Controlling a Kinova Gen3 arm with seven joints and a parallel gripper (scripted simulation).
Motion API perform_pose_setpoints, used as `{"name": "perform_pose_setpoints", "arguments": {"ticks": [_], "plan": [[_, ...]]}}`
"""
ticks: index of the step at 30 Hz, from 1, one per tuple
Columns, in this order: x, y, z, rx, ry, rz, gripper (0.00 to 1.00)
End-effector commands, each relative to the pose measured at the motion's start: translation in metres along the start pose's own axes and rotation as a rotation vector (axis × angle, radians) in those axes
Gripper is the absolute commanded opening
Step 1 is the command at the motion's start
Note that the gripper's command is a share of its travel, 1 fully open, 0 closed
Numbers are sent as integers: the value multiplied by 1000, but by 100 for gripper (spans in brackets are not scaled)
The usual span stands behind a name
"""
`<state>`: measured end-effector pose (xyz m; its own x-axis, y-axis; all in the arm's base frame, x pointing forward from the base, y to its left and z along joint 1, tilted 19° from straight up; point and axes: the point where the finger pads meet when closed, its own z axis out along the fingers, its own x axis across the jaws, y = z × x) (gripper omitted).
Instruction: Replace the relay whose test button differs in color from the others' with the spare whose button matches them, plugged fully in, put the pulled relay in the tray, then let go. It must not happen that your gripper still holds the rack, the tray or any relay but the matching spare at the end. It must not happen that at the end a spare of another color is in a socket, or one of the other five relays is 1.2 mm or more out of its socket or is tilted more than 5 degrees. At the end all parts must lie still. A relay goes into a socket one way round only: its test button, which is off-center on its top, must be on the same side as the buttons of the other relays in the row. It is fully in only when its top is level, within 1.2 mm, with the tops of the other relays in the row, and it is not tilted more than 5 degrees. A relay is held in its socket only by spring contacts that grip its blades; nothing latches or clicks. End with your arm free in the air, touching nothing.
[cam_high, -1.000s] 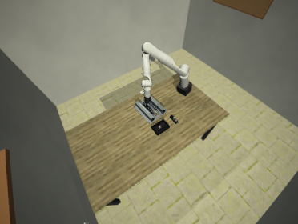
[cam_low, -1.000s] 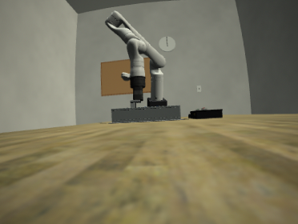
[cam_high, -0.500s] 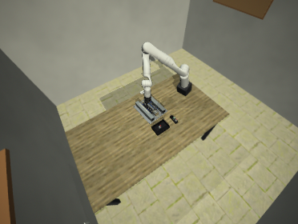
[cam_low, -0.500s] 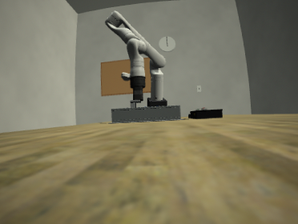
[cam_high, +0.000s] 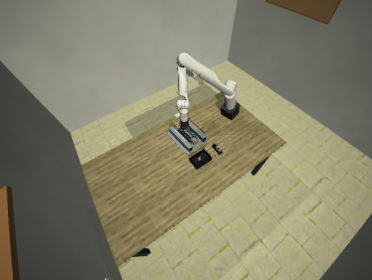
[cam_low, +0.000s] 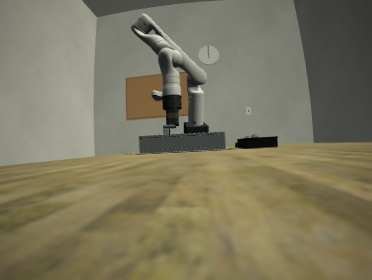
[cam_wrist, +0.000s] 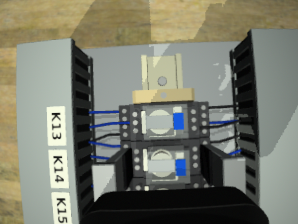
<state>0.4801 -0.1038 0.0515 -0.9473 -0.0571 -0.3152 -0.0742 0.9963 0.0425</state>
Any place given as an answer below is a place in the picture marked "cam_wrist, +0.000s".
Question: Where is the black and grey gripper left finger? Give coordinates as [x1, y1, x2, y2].
[92, 148, 133, 202]

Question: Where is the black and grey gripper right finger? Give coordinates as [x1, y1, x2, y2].
[200, 144, 246, 194]

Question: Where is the beige rectangular block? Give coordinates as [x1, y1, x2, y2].
[132, 88, 195, 104]

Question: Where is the grey mounting plate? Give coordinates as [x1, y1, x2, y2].
[80, 41, 242, 111]

